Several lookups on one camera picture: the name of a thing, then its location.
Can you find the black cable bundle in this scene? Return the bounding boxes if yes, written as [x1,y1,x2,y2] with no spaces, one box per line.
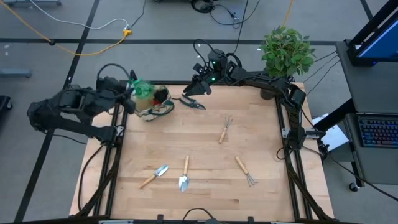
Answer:
[189,0,262,27]

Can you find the dark green pruning shears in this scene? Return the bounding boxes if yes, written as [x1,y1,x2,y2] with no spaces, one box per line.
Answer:
[178,94,206,111]

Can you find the small hand rake wooden handle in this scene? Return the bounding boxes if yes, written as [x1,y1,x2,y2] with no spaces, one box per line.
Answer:
[234,156,258,187]

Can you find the monitor on black stand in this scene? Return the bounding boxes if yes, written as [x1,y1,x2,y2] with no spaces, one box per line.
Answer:
[346,0,398,67]

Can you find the black aluminium table frame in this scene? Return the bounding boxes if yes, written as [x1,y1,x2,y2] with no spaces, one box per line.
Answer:
[76,79,335,224]

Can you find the thin black floor cable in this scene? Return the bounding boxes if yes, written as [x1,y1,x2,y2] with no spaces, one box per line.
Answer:
[129,0,147,29]

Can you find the green spray bottle white nozzle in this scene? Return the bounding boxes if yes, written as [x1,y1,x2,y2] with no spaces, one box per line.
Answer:
[129,78,155,100]

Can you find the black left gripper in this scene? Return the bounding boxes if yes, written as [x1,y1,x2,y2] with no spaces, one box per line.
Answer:
[96,76,137,115]

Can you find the black wire mesh basket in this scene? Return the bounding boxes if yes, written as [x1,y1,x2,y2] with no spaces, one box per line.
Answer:
[63,84,91,108]

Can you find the green plant in black pot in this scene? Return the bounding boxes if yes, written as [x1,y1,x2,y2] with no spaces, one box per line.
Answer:
[259,25,317,100]

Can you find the wide steel trowel wooden handle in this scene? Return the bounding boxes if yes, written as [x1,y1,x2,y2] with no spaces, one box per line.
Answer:
[178,155,190,193]

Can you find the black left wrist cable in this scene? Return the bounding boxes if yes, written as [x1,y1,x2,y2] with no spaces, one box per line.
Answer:
[96,63,132,82]

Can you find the narrow steel trowel wooden handle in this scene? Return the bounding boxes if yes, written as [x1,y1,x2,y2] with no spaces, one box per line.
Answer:
[137,164,170,190]

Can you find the black caster base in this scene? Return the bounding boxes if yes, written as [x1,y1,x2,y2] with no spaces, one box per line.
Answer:
[0,95,13,112]

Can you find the three-prong cultivator wooden handle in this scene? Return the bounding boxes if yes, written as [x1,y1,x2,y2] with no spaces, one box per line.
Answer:
[218,116,234,145]

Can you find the black keyboard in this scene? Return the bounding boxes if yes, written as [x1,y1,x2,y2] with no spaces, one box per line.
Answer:
[343,112,398,149]

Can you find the white floor cable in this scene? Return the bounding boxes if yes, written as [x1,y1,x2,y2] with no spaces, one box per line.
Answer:
[29,0,129,31]

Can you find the grey metal base leg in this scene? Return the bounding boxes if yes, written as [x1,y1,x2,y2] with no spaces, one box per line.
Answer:
[0,68,32,78]
[2,0,62,7]

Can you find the yellow hanging cord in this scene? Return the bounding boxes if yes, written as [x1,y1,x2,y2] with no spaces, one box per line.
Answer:
[281,0,295,28]

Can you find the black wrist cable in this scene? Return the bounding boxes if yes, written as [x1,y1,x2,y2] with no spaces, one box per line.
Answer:
[192,39,218,65]
[96,63,132,82]

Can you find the looped black floor cable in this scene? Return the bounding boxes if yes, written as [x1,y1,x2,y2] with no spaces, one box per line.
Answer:
[222,0,249,74]

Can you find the yellow extension cable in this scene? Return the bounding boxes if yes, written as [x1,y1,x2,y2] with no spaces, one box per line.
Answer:
[0,1,133,57]

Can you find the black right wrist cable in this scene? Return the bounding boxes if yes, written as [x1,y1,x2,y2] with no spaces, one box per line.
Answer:
[192,39,218,65]

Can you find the beige green-trimmed gardening bag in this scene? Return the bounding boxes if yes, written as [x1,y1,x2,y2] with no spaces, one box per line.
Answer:
[132,84,175,122]

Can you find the black cable beside table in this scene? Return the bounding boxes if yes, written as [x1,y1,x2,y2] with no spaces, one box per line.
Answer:
[76,143,106,213]

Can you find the white paper sheet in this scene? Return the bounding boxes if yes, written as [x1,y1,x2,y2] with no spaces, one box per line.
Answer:
[312,114,349,152]

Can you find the black camera cable loop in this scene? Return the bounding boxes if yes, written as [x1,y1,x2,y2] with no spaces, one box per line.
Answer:
[182,207,216,224]

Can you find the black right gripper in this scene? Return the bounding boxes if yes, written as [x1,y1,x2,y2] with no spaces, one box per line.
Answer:
[183,61,230,96]

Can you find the grey equipment cart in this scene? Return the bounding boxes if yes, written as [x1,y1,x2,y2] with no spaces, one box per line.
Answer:
[335,40,398,192]

